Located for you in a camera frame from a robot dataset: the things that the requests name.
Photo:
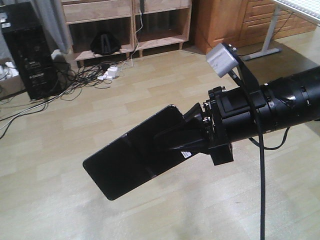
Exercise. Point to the black triangular speaker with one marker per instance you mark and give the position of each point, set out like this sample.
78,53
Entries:
105,43

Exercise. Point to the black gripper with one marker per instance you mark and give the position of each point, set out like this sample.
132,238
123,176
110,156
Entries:
231,122

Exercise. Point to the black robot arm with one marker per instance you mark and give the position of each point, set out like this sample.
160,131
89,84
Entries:
284,102

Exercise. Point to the white power strip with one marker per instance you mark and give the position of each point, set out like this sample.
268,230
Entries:
110,74

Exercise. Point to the black smartphone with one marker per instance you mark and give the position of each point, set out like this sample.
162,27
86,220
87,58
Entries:
134,158

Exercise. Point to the black computer tower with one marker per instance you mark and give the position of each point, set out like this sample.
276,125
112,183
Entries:
27,44

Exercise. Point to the wooden drawer cabinet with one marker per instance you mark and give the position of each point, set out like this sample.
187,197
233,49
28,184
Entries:
236,22

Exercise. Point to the grey desk leg frame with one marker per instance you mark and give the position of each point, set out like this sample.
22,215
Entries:
274,19

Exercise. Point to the wooden low shelf unit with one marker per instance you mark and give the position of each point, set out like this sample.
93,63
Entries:
137,24

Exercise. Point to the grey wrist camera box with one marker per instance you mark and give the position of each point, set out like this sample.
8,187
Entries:
221,60

